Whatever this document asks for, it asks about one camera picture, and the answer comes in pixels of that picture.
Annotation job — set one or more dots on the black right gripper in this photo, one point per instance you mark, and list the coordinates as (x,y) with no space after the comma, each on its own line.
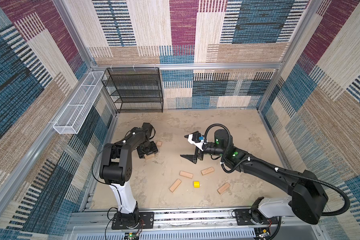
(193,158)

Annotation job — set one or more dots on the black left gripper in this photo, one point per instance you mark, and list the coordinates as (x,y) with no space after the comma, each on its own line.
(153,149)

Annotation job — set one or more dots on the natural wood rectangular block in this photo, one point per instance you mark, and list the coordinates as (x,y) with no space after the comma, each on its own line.
(147,157)

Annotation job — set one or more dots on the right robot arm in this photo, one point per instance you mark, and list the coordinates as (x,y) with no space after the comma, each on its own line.
(306,195)

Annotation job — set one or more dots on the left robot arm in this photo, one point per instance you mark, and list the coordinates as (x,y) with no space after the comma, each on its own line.
(116,170)

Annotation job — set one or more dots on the wood block centre right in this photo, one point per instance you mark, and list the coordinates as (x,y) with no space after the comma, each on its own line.
(207,171)

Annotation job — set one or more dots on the flat wood plank block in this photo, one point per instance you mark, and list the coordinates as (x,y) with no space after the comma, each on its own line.
(186,174)

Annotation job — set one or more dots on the yellow cylinder block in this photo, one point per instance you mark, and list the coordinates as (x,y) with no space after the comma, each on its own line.
(196,184)

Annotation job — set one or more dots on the wood block front left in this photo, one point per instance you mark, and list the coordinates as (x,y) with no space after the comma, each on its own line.
(175,185)

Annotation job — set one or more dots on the wood block front right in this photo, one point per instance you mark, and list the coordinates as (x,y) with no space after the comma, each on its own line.
(223,188)

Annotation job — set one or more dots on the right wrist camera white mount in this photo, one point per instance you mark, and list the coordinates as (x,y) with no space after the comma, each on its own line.
(200,142)

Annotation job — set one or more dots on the black wire mesh shelf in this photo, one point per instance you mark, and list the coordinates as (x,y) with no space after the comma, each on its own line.
(135,90)

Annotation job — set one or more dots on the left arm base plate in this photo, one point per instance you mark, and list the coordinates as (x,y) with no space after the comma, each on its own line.
(134,221)

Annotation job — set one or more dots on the white wire mesh basket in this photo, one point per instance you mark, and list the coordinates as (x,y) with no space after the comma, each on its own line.
(75,113)

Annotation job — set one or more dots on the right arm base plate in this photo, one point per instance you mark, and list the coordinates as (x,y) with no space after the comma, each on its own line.
(244,217)

